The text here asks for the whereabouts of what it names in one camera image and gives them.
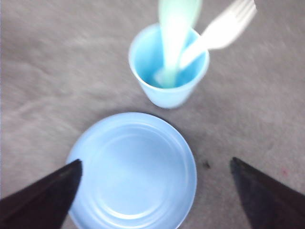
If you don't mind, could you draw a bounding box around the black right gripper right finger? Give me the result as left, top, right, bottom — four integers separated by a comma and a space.
230, 157, 305, 229

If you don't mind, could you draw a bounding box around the blue plastic plate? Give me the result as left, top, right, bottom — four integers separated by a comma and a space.
67, 112, 197, 229

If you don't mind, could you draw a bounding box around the white plastic fork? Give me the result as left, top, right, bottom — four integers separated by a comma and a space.
178, 0, 257, 71

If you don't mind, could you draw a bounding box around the mint green plastic spoon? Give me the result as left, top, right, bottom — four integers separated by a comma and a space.
157, 0, 202, 88

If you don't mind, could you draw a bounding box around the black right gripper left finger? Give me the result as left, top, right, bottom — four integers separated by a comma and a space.
0, 159, 82, 229

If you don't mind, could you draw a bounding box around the light blue plastic cup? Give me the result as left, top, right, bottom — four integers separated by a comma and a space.
128, 23, 210, 109

